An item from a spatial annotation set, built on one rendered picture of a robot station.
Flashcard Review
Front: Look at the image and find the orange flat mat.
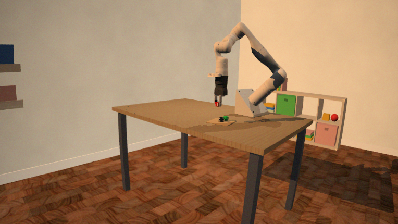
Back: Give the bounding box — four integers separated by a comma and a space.
206, 118, 236, 126

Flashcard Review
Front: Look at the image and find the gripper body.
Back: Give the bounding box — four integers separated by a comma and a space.
208, 67, 228, 96

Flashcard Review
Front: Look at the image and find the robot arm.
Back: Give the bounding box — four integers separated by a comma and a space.
214, 22, 287, 106

